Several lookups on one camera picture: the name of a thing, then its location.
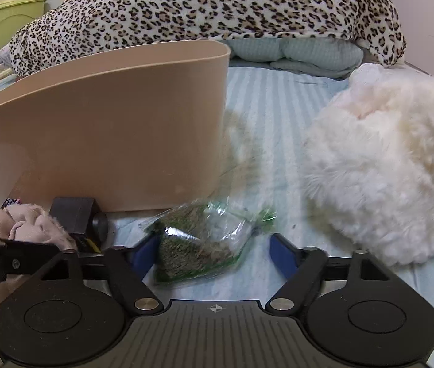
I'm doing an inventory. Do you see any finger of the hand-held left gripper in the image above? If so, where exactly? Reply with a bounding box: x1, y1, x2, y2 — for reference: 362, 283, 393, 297
0, 237, 66, 281

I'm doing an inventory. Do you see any clear bag of green herbs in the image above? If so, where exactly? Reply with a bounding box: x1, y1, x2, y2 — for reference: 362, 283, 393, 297
139, 196, 277, 285

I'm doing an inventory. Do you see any blue striped bedsheet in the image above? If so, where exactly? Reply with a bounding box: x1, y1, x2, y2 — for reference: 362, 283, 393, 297
0, 59, 434, 353

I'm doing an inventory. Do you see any black box with round knob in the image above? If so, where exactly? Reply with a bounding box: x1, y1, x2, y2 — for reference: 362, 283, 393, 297
49, 197, 109, 247

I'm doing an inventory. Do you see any leopard print blanket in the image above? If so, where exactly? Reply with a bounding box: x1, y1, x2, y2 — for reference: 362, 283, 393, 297
0, 0, 407, 77

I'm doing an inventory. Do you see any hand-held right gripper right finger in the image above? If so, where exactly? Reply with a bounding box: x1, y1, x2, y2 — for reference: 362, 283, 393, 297
265, 233, 394, 313

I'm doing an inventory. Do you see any beige plastic bin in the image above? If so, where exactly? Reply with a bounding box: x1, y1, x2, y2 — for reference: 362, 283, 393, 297
0, 40, 231, 213

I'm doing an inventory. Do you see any light blue folded quilt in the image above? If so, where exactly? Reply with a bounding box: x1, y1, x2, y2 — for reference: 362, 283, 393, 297
223, 38, 365, 80

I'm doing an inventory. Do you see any white fluffy plush toy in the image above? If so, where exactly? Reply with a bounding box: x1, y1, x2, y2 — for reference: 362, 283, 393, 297
303, 62, 434, 267

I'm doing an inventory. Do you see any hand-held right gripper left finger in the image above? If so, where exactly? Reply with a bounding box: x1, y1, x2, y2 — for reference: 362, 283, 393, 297
41, 234, 164, 313

